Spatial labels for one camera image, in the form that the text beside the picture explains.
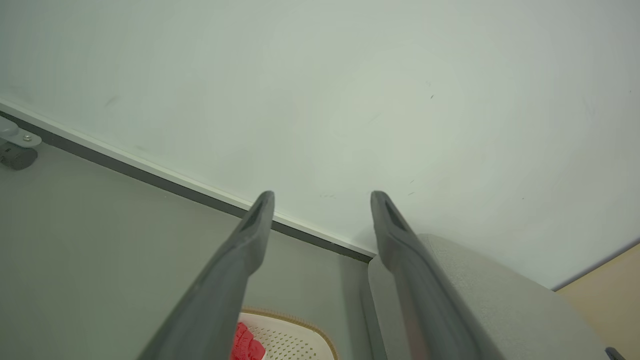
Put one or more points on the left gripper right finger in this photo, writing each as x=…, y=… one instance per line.
x=425, y=310

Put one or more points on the red garment with white stripes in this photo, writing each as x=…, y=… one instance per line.
x=247, y=346

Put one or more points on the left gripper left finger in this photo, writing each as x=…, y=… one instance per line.
x=220, y=300

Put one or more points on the grey fabric sofa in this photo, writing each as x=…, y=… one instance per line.
x=510, y=305

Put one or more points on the beige perforated laundry basket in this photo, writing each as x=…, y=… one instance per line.
x=292, y=342

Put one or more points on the dark grey baseboard strip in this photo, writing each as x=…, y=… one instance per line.
x=150, y=176

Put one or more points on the white metal bracket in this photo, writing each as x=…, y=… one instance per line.
x=17, y=136

